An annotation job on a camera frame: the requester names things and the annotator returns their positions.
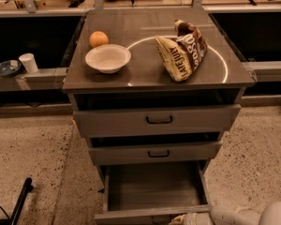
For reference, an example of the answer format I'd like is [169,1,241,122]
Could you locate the grey drawer cabinet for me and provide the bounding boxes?
[62,6,257,186]

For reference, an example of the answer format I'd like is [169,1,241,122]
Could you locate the white paper cup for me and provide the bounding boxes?
[19,53,38,73]

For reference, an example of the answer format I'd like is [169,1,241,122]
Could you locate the white bowl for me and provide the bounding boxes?
[85,44,131,74]

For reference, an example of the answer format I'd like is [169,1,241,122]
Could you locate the dark plate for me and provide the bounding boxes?
[0,60,22,78]

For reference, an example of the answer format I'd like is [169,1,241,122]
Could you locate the brown chip bag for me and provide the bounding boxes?
[155,20,208,82]

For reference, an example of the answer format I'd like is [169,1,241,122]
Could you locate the grey middle drawer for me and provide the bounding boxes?
[89,133,222,165]

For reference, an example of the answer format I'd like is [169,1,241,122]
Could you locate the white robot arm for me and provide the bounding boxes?
[169,202,281,225]

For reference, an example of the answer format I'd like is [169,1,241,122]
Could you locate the grey drawer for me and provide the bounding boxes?
[95,161,212,225]
[89,133,222,165]
[74,90,241,138]

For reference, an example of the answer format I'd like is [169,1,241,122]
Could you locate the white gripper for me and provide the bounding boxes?
[169,213,214,225]

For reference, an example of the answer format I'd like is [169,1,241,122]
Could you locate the grey top drawer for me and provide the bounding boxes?
[74,90,241,138]

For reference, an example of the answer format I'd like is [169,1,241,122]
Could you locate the orange fruit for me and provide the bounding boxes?
[89,31,109,48]

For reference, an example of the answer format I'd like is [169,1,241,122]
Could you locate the black bar on floor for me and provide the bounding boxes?
[0,177,34,225]

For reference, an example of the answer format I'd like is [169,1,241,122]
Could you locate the grey bottom drawer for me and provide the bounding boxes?
[95,161,212,225]

